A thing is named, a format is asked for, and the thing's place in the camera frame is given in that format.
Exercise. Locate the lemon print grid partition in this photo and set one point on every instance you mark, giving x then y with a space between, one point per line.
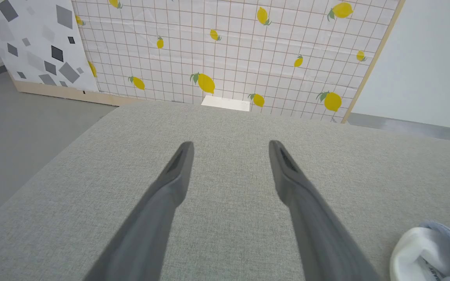
248 58

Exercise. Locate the light blue white-collared shirt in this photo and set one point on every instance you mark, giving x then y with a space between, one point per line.
416 249

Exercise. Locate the grey terrazzo print panel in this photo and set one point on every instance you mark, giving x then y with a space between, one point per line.
33 39

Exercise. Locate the white box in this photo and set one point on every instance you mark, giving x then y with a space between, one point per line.
225 103

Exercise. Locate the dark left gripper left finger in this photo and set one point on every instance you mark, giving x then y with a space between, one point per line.
150 226

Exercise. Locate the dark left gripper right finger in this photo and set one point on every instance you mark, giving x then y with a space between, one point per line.
318 234

